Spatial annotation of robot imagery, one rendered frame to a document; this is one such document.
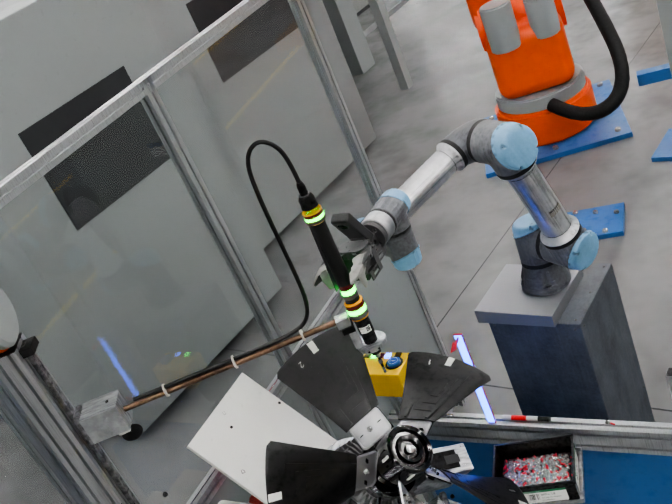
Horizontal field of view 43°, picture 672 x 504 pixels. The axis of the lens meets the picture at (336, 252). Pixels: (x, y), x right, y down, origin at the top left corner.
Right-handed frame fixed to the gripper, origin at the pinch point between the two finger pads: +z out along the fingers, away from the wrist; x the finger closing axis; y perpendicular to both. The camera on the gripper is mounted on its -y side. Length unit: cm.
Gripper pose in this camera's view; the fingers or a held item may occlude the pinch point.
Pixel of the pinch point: (332, 279)
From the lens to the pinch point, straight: 182.0
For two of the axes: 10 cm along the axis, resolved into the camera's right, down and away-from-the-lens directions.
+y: 3.7, 8.1, 4.5
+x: -8.3, 0.6, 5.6
